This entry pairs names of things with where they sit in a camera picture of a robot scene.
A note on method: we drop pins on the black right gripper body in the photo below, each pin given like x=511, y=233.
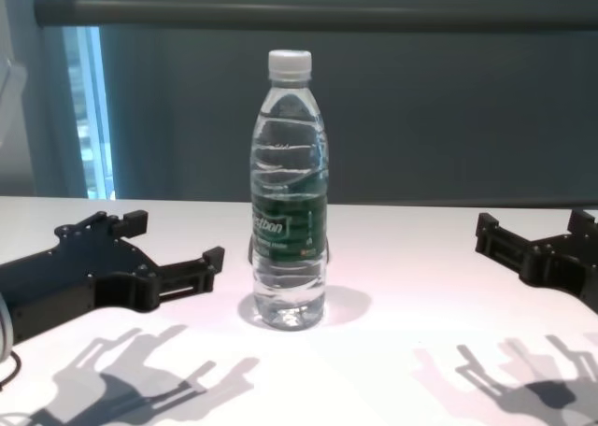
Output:
x=570, y=262

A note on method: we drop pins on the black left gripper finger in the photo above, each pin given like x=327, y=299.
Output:
x=187, y=269
x=133, y=222

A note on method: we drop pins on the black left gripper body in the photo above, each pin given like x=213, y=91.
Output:
x=70, y=276

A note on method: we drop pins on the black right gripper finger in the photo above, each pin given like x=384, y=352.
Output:
x=584, y=222
x=490, y=237

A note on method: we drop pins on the clear water bottle green label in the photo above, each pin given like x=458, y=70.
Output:
x=287, y=258

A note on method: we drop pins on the small black round object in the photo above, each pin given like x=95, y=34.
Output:
x=249, y=253

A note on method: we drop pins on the narrow glass window strip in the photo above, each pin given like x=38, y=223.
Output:
x=91, y=117

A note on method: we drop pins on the grey handrail bar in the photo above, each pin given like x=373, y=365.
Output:
x=280, y=14

